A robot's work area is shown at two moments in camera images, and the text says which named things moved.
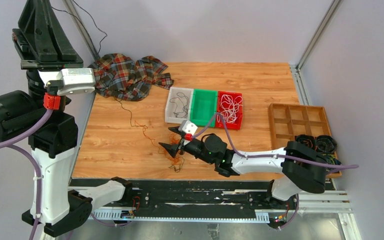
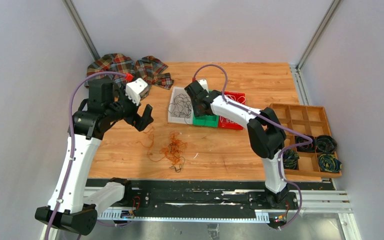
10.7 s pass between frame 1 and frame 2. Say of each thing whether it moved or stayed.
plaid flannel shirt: stayed
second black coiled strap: stayed
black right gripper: moved
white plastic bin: stayed
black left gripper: moved
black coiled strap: stayed
